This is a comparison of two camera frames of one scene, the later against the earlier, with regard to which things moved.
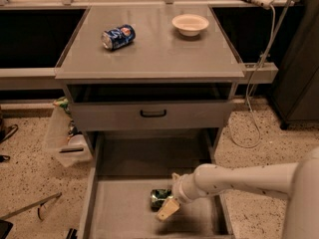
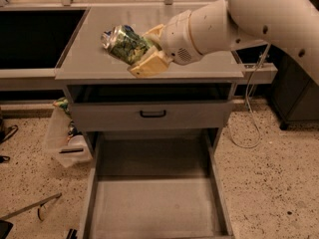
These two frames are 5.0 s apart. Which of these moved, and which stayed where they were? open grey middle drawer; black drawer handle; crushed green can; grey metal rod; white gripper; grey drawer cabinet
Moved: white gripper; crushed green can
Stayed: open grey middle drawer; grey metal rod; grey drawer cabinet; black drawer handle
